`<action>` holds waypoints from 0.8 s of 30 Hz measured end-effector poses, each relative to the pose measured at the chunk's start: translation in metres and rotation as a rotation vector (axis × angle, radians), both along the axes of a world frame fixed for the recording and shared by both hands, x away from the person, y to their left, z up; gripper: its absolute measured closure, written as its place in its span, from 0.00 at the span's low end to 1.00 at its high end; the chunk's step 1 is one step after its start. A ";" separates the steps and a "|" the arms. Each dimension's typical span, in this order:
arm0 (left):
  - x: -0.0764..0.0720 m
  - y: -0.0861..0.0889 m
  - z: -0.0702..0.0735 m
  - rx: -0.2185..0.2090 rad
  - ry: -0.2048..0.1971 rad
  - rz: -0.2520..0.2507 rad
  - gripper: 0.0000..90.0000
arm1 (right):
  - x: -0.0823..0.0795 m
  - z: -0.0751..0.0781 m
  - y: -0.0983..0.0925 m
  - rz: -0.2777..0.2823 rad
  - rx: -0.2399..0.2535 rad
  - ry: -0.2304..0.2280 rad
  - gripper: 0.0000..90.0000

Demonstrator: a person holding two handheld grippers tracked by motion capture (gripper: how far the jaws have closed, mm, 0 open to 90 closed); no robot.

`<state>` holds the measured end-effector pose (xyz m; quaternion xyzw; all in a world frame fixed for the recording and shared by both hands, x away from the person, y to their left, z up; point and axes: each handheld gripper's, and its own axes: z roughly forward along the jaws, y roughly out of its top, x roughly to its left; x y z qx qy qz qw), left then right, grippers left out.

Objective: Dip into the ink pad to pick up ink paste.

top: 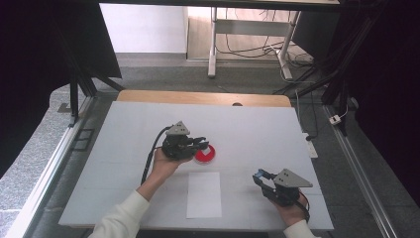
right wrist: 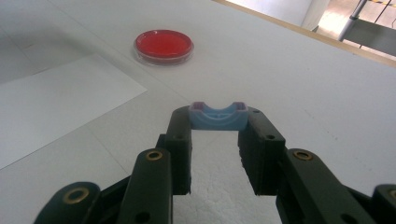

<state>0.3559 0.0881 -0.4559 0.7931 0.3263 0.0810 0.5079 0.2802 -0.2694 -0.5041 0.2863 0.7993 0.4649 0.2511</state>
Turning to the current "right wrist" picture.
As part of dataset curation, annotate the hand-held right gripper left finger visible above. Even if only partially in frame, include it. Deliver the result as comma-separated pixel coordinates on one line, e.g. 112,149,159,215
155,105,193,196

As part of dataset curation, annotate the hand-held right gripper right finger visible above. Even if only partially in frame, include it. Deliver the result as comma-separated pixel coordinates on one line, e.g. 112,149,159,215
237,106,287,196

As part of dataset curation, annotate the blue stamp cap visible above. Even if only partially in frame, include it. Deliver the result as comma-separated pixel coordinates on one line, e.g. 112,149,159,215
188,101,249,132

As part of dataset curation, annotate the red petri dish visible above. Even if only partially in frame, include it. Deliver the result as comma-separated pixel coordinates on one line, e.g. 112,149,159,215
134,29,195,67

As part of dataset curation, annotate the white metal desk frame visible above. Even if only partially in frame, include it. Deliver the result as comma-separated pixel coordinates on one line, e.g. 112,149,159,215
337,0,396,58

